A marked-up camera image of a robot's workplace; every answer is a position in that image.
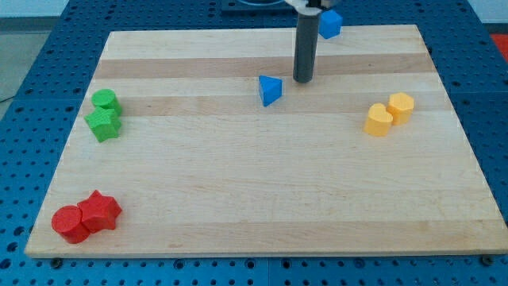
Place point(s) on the blue cube block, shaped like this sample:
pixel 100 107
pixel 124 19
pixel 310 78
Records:
pixel 330 24

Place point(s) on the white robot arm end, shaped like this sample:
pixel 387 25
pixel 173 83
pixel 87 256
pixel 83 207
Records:
pixel 312 7

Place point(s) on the blue triangular prism block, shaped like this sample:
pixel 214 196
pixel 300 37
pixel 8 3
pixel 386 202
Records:
pixel 270 89

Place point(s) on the light wooden board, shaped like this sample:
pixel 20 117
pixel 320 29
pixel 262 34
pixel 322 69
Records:
pixel 202 169

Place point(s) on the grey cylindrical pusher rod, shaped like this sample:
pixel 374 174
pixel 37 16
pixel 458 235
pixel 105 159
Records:
pixel 306 39

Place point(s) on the yellow heart block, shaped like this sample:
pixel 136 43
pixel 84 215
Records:
pixel 378 121

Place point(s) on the green star block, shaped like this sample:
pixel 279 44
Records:
pixel 103 123

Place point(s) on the green cylinder block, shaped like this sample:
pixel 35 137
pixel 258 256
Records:
pixel 106 99

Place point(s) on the red star block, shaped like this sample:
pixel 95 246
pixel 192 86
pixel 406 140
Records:
pixel 99 212

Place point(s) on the red cylinder block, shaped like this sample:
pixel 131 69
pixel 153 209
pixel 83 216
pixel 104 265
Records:
pixel 67 222

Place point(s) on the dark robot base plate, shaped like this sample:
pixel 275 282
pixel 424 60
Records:
pixel 254 6

